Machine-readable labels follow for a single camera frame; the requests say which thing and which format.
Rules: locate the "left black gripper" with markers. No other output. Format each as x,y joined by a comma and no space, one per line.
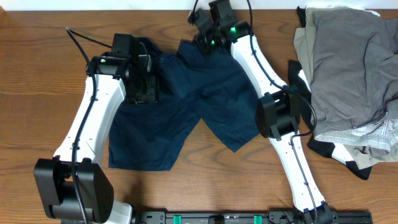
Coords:
152,93

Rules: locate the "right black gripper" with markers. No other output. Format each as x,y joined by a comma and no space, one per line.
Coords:
204,49

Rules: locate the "navy blue shorts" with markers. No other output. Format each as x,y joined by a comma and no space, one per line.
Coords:
193,87

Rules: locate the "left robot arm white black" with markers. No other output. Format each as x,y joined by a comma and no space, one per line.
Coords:
72,185

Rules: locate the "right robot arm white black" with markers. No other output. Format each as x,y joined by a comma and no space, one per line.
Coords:
277,113

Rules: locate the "grey garment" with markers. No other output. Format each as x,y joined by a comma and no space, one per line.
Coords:
354,80

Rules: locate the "black white garment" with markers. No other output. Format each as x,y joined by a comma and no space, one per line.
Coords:
335,151

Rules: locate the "white dotted garment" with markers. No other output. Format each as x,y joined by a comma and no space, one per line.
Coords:
381,135

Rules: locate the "black mounting rail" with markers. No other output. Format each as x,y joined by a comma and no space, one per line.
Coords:
272,217

